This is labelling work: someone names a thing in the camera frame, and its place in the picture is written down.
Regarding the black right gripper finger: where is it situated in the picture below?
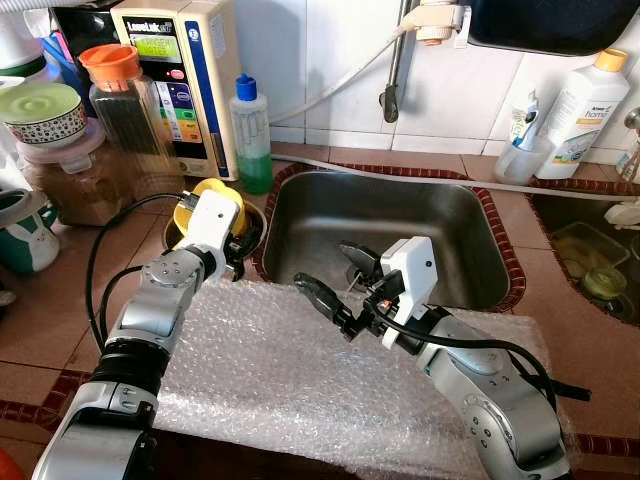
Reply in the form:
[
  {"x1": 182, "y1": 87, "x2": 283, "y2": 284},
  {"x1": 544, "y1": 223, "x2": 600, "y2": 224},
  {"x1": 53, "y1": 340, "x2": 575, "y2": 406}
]
[
  {"x1": 340, "y1": 240, "x2": 383, "y2": 286},
  {"x1": 293, "y1": 272, "x2": 351, "y2": 326}
]

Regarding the yellow plastic bowl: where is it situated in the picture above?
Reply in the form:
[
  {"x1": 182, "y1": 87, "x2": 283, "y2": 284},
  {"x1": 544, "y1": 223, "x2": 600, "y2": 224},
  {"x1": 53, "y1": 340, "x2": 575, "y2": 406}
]
[{"x1": 173, "y1": 178, "x2": 248, "y2": 239}]

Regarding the stainless steel sink basin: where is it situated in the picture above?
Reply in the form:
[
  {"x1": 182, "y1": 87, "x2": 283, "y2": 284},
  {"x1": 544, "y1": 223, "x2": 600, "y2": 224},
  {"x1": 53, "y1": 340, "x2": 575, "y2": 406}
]
[
  {"x1": 262, "y1": 170, "x2": 513, "y2": 311},
  {"x1": 527, "y1": 190, "x2": 640, "y2": 326}
]

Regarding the clear bubble wrap sheet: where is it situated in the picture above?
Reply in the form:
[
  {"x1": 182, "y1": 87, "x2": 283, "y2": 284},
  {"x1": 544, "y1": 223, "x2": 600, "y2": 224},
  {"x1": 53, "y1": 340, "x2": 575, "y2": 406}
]
[{"x1": 155, "y1": 278, "x2": 576, "y2": 476}]

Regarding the green dish soap bottle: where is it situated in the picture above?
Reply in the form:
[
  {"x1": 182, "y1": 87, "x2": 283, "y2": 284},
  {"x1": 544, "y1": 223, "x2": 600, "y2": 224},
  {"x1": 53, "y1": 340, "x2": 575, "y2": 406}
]
[{"x1": 229, "y1": 74, "x2": 274, "y2": 195}]

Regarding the metal faucet pipe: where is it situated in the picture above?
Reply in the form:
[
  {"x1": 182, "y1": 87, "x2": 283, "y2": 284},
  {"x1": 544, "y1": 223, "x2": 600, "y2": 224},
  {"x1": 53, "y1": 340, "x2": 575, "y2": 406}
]
[{"x1": 381, "y1": 0, "x2": 416, "y2": 124}]

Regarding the clear plastic cup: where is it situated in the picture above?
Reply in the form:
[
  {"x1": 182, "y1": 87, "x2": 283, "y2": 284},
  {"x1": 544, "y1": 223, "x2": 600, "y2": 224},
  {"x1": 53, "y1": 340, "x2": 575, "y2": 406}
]
[{"x1": 493, "y1": 135, "x2": 554, "y2": 186}]

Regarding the ribbed glass jar orange lid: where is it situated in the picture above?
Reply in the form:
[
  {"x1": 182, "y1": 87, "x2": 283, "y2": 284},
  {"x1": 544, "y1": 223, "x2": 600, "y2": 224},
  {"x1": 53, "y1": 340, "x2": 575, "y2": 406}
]
[{"x1": 78, "y1": 43, "x2": 179, "y2": 196}]

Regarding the cream water ionizer machine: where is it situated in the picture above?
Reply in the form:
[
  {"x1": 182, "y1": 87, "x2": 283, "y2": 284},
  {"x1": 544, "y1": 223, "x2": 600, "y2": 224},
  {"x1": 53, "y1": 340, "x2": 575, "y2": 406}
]
[{"x1": 110, "y1": 0, "x2": 243, "y2": 181}]

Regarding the clear plastic food container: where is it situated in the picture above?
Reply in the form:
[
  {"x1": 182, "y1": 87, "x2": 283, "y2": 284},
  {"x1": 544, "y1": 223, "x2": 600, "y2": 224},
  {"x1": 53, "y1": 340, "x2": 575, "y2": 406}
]
[{"x1": 548, "y1": 220, "x2": 606, "y2": 276}]

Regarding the white squeeze tube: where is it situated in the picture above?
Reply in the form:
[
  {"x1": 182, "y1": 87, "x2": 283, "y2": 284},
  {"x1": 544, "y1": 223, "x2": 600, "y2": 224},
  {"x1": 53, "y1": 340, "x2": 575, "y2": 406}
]
[{"x1": 508, "y1": 90, "x2": 541, "y2": 151}]

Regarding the teal rabbit mug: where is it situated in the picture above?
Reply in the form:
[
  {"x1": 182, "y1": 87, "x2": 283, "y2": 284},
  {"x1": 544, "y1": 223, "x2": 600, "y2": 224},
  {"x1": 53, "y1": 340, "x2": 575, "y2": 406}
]
[{"x1": 0, "y1": 188, "x2": 61, "y2": 276}]

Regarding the white sink stopper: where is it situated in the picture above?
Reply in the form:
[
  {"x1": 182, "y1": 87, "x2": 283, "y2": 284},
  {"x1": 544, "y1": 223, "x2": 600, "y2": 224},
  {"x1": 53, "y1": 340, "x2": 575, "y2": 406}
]
[{"x1": 605, "y1": 200, "x2": 640, "y2": 229}]

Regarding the round green sink strainer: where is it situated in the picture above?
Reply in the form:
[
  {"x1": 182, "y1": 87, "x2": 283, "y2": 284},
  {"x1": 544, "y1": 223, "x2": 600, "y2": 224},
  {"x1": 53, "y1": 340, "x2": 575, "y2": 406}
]
[{"x1": 582, "y1": 265, "x2": 626, "y2": 301}]

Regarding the metal ladle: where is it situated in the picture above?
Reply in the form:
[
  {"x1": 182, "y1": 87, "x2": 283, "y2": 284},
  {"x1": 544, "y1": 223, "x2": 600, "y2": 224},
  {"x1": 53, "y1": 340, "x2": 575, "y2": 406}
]
[{"x1": 620, "y1": 100, "x2": 640, "y2": 181}]

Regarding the patterned bowl green lid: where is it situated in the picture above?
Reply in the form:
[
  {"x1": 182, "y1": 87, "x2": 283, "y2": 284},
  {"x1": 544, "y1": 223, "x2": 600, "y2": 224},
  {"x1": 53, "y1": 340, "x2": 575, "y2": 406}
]
[{"x1": 0, "y1": 82, "x2": 89, "y2": 148}]

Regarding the white faucet water filter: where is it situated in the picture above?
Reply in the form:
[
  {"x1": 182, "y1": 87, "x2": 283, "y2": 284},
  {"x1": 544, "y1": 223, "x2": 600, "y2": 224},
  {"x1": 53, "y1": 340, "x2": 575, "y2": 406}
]
[{"x1": 405, "y1": 0, "x2": 471, "y2": 46}]

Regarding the blue plastic item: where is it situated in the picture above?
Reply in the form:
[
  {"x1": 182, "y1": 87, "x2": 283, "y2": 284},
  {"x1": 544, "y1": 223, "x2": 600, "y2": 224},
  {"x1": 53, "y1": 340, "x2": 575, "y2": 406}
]
[{"x1": 40, "y1": 30, "x2": 86, "y2": 91}]

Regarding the white detergent bottle orange cap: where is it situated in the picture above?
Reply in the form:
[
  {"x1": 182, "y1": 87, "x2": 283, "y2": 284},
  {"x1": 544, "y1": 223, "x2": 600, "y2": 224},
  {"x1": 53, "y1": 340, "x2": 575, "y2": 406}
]
[{"x1": 535, "y1": 48, "x2": 633, "y2": 181}]

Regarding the black pan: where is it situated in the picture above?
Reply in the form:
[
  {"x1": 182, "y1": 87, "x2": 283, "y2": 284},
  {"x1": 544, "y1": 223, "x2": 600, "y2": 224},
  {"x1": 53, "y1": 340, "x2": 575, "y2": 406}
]
[{"x1": 468, "y1": 0, "x2": 640, "y2": 58}]

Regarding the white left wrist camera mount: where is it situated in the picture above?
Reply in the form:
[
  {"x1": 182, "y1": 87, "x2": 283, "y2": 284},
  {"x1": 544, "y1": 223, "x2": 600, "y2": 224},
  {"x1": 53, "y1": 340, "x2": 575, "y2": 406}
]
[{"x1": 176, "y1": 190, "x2": 241, "y2": 256}]

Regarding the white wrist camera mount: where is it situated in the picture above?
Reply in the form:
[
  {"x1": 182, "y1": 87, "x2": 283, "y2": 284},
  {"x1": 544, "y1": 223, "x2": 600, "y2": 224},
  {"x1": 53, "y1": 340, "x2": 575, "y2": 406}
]
[
  {"x1": 380, "y1": 237, "x2": 439, "y2": 351},
  {"x1": 176, "y1": 190, "x2": 241, "y2": 256}
]

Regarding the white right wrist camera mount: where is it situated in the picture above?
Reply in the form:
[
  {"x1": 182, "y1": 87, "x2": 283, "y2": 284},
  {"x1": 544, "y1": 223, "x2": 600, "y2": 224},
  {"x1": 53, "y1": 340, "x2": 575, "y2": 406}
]
[{"x1": 380, "y1": 237, "x2": 439, "y2": 351}]

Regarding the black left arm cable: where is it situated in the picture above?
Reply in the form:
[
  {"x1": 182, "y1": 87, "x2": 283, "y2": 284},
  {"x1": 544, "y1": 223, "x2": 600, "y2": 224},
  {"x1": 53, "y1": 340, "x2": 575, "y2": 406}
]
[{"x1": 85, "y1": 192, "x2": 191, "y2": 346}]

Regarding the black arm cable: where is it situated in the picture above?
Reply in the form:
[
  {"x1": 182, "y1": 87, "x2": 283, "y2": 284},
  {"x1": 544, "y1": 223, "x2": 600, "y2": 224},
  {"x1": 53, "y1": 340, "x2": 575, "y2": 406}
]
[
  {"x1": 365, "y1": 300, "x2": 591, "y2": 401},
  {"x1": 85, "y1": 192, "x2": 191, "y2": 346}
]

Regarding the curved white hose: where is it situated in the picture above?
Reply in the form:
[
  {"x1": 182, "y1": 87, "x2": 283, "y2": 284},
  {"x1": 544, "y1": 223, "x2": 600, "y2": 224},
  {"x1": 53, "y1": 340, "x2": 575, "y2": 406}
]
[{"x1": 268, "y1": 35, "x2": 401, "y2": 126}]

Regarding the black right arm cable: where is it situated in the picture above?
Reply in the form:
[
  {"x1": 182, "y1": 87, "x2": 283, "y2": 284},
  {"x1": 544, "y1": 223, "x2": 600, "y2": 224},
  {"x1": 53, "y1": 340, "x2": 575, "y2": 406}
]
[{"x1": 365, "y1": 300, "x2": 591, "y2": 401}]

